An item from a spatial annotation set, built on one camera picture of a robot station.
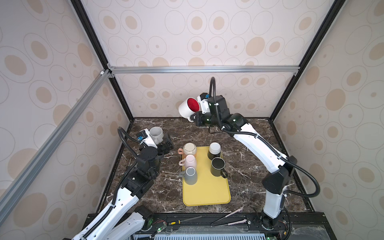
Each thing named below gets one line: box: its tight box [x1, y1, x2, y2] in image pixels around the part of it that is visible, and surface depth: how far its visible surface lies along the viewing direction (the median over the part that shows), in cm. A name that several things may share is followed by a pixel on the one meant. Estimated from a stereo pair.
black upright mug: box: [210, 156, 229, 179], surface depth 87 cm
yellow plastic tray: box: [182, 146, 231, 207], surface depth 86 cm
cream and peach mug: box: [177, 142, 197, 156], surface depth 94 cm
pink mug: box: [178, 154, 197, 169], surface depth 89 cm
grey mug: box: [178, 166, 198, 185], surface depth 83 cm
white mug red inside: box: [178, 97, 201, 123], surface depth 75 cm
